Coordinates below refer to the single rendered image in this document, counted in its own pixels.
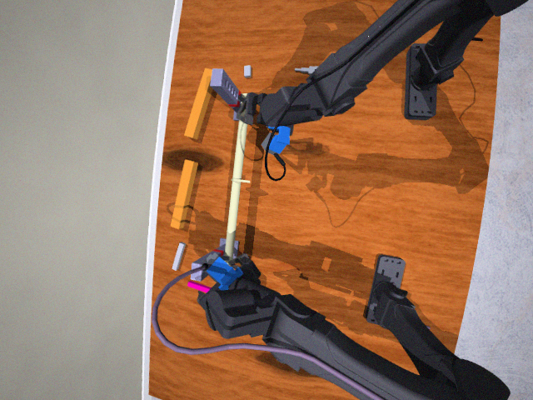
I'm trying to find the tan wooden block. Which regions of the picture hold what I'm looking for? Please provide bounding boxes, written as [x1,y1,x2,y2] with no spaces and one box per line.
[184,68,213,140]
[171,160,198,229]

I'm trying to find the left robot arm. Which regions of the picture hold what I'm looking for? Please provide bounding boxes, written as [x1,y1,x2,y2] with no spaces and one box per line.
[206,256,511,400]

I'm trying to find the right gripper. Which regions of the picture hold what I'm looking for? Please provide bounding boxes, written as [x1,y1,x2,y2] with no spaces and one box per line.
[237,92,294,153]

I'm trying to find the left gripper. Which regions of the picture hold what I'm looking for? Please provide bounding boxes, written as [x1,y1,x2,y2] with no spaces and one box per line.
[197,253,261,310]

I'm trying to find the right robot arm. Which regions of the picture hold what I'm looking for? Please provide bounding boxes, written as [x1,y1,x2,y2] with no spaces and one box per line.
[262,0,529,128]

